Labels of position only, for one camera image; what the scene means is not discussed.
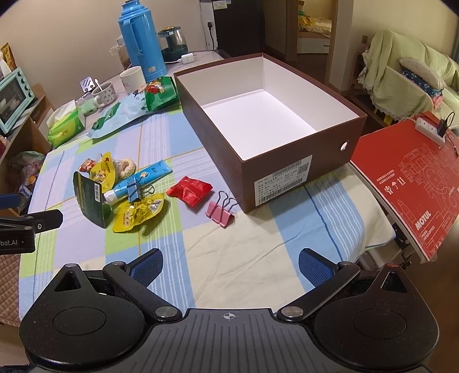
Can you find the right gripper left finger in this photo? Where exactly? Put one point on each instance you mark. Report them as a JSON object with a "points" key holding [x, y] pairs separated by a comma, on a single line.
{"points": [[132, 281]]}

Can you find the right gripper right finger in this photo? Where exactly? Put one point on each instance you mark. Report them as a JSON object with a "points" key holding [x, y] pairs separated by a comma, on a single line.
{"points": [[328, 279]]}

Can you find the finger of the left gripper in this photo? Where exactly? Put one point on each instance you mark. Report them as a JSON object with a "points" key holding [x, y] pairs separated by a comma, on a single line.
{"points": [[10, 200], [32, 223]]}

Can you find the green lip salve card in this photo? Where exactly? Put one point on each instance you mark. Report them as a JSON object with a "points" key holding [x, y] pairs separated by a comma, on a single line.
{"points": [[90, 198]]}

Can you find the yellow foil snack pouch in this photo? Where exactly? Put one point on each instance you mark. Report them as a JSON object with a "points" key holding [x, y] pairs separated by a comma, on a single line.
{"points": [[131, 214]]}

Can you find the yellow chestnut snack pouch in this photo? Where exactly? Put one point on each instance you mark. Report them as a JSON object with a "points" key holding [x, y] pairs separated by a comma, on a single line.
{"points": [[104, 172]]}

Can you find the blue binder clip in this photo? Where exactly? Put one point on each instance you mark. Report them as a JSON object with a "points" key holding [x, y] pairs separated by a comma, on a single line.
{"points": [[136, 192]]}

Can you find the blue cream tube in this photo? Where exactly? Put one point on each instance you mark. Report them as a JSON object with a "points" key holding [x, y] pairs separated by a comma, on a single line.
{"points": [[145, 176]]}

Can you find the red snack packet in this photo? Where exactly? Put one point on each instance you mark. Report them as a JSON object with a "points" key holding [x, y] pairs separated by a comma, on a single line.
{"points": [[190, 191]]}

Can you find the pink binder clip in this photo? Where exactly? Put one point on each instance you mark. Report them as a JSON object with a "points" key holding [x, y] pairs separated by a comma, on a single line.
{"points": [[220, 211]]}

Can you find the red white candy packet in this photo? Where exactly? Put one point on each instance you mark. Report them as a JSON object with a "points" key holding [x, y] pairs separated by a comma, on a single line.
{"points": [[87, 165]]}

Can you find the wooden shelf cabinet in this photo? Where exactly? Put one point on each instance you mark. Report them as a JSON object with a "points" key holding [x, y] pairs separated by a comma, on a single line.
{"points": [[30, 135]]}

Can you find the green tissue pack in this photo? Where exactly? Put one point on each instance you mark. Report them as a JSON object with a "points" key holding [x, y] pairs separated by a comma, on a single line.
{"points": [[65, 123]]}

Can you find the plaid tablecloth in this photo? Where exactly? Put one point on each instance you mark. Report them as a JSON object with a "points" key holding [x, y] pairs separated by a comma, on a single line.
{"points": [[252, 263]]}

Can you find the teal toaster oven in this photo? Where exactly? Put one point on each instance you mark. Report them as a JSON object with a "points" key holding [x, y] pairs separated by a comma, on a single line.
{"points": [[15, 95]]}

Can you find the light blue snack bag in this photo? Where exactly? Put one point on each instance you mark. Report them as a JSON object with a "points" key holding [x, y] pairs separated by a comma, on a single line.
{"points": [[129, 109]]}

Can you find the patterned cup with spoon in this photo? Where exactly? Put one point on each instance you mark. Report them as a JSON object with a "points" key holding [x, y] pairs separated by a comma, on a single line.
{"points": [[104, 94]]}

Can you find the red Motul board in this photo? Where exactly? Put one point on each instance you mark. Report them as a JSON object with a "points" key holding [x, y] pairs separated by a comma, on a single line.
{"points": [[414, 178]]}

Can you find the brown cardboard box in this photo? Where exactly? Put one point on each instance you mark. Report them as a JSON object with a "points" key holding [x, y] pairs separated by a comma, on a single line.
{"points": [[267, 127]]}

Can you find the white mug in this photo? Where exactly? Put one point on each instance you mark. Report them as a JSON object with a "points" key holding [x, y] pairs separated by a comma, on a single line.
{"points": [[132, 79]]}

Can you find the green snack bag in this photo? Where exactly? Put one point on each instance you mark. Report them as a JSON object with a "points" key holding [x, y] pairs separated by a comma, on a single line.
{"points": [[160, 94]]}

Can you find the white power strip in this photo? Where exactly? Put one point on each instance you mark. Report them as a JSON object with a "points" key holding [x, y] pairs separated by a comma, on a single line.
{"points": [[429, 131]]}

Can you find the blue thermos flask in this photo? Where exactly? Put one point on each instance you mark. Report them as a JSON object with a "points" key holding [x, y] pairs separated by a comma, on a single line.
{"points": [[141, 40]]}

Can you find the green covered armchair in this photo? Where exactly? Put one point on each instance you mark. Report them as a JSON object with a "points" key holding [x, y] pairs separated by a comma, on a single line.
{"points": [[404, 77]]}

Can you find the white charger plug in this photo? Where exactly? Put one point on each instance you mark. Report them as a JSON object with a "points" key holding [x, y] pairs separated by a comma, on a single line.
{"points": [[188, 58]]}

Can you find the black cabinet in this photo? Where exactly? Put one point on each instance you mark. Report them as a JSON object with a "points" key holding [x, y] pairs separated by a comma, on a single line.
{"points": [[239, 26]]}

